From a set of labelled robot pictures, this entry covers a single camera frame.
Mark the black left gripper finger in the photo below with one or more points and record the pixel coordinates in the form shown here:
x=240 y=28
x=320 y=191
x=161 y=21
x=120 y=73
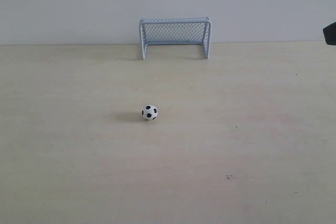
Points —
x=329 y=33

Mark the black and white toy football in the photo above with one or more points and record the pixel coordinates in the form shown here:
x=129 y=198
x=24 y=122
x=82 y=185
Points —
x=149 y=112

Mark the white miniature goal with net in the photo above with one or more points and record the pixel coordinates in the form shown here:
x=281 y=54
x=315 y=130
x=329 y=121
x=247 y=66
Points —
x=175 y=31

